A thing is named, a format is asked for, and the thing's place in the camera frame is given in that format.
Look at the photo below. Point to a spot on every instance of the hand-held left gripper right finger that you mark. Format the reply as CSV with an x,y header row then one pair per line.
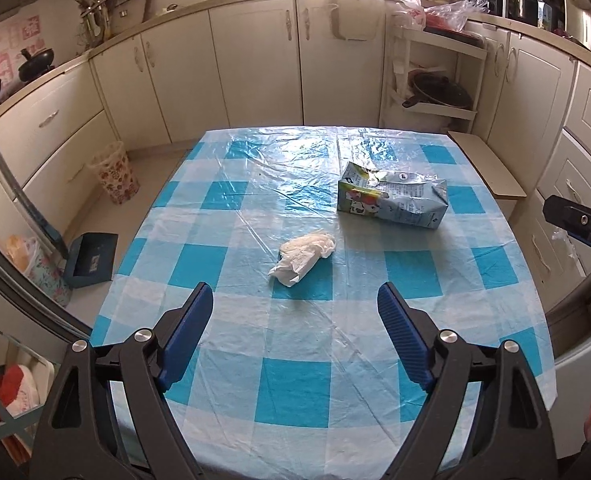
x,y
400,330

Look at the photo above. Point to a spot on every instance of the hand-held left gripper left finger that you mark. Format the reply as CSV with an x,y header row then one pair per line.
x,y
188,330

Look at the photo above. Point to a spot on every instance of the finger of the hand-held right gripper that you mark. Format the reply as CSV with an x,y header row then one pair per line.
x,y
583,220

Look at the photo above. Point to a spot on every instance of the white tissue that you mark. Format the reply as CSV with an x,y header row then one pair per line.
x,y
303,255

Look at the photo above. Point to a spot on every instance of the green and blue milk carton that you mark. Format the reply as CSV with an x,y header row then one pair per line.
x,y
400,200

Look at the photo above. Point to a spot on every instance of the small clear plastic bag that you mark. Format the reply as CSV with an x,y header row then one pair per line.
x,y
565,250

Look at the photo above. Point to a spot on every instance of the wooden stool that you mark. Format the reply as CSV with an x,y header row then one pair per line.
x,y
490,165

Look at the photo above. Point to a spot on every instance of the blue checkered tablecloth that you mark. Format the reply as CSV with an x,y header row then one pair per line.
x,y
295,360

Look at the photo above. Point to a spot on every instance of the blue dustpan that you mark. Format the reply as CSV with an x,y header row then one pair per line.
x,y
92,260

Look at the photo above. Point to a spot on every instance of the floral bag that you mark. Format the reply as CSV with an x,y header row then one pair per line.
x,y
40,270

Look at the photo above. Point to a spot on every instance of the floral waste basket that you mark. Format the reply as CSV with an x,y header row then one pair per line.
x,y
115,175

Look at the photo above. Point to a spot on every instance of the red and white cloth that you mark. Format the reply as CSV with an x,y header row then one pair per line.
x,y
15,385

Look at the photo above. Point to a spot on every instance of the black pan with lid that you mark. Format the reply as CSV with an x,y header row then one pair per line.
x,y
440,90

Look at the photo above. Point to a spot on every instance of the white appliance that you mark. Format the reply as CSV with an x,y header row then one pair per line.
x,y
583,15

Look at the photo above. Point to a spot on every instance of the white shelf rack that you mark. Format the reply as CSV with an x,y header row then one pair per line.
x,y
468,47

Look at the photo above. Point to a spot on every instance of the metal pot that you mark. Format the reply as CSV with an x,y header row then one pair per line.
x,y
528,6

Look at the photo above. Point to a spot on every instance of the white and red plastic bag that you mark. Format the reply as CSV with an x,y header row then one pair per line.
x,y
413,10

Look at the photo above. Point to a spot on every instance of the cream kitchen cabinets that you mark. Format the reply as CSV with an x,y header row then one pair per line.
x,y
255,60

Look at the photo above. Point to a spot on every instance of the black wok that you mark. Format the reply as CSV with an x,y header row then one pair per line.
x,y
37,62

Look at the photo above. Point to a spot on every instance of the utensil rack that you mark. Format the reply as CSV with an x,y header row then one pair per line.
x,y
95,15

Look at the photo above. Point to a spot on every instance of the pink patterned wall sticker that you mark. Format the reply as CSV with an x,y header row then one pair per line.
x,y
5,45

